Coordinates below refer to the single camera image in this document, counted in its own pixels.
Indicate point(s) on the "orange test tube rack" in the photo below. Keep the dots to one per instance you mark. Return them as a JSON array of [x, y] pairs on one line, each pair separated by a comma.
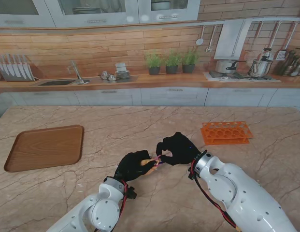
[[227, 135]]

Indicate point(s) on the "brown wooden tray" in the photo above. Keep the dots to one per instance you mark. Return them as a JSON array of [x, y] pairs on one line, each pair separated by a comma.
[[46, 147]]

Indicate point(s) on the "yellow microfibre cloth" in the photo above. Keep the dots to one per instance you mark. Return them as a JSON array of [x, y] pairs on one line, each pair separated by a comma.
[[147, 162]]

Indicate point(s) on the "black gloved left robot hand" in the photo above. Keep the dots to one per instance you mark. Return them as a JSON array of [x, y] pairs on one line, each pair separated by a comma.
[[132, 165]]

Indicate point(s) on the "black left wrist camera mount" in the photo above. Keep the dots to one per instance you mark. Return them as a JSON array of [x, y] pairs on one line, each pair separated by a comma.
[[131, 192]]

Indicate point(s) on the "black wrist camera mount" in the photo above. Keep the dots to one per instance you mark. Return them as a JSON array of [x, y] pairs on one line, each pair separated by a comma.
[[131, 192], [191, 175]]

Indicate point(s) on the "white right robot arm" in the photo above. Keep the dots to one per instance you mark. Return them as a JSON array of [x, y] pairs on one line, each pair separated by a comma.
[[241, 195]]

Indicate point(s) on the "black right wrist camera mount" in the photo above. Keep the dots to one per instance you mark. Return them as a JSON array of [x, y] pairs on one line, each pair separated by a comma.
[[191, 175]]

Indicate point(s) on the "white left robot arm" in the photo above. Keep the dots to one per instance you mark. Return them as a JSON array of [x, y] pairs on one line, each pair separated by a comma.
[[94, 210]]

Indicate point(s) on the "pink rubber band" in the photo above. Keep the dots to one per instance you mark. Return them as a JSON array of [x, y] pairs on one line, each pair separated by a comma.
[[157, 160]]

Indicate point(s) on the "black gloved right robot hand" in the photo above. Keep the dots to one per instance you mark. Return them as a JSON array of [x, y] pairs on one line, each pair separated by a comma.
[[181, 149]]

